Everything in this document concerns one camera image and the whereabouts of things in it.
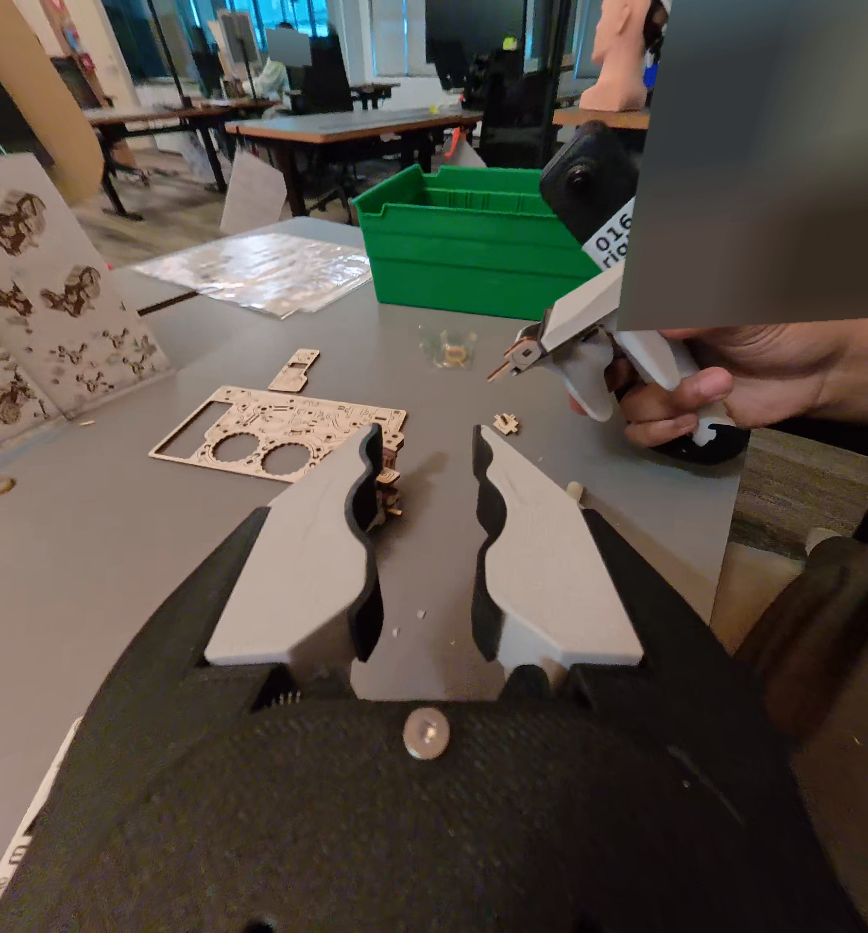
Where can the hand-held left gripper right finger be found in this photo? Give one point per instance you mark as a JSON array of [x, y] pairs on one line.
[[557, 583]]

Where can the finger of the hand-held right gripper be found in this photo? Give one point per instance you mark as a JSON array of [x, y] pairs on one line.
[[583, 310]]

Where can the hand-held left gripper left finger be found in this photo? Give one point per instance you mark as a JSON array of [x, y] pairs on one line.
[[295, 576]]

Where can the small wooden bracket part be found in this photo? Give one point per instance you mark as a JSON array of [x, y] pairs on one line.
[[525, 353]]

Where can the wooden puzzle model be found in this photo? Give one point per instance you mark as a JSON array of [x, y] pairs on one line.
[[388, 481]]

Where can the person's right hand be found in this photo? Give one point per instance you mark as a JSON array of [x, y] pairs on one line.
[[769, 379]]

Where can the green plastic bin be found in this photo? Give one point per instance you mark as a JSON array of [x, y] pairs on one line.
[[477, 270]]

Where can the pink mannequin bust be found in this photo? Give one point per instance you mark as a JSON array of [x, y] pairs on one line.
[[616, 51]]

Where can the small wooden puzzle piece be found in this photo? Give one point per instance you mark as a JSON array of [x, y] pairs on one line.
[[506, 423]]

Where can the clear bag of rubber bands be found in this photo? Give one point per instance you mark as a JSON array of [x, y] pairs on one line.
[[448, 348]]

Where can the wooden sheet with round holes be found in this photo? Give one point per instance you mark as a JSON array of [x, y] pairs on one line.
[[186, 444]]

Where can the small wooden puzzle sheet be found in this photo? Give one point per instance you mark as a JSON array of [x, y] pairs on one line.
[[292, 372]]

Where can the wood-topped table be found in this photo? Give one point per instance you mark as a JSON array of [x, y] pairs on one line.
[[346, 124], [149, 116]]

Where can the black office chair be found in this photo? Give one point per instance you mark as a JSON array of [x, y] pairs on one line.
[[328, 73]]

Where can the clear plastic film sheet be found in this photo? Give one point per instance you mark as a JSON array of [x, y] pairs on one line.
[[259, 270]]

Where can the white leaning sheet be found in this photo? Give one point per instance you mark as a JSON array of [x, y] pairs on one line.
[[255, 193]]

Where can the white printed instruction board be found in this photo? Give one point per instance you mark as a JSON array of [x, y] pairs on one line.
[[55, 240]]

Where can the beige pillar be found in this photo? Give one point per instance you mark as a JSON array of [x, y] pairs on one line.
[[26, 95]]

